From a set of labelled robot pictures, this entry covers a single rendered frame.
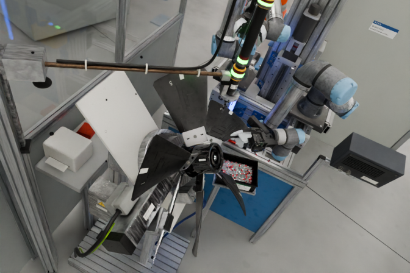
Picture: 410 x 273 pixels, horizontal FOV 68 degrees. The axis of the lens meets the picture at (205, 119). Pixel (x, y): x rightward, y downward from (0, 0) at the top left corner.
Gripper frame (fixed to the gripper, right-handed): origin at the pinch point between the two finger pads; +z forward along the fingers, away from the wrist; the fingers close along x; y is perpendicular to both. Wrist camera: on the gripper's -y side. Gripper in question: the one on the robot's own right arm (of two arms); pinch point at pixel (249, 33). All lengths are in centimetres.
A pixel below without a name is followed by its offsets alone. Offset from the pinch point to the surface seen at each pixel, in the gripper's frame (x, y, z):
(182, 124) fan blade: 12.1, 36.1, 14.3
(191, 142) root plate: 6.6, 42.1, 16.3
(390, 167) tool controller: -81, 42, -7
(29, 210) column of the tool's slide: 63, 86, 44
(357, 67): -109, 76, -153
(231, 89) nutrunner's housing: -0.5, 16.0, 10.2
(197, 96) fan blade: 10.2, 28.1, 5.8
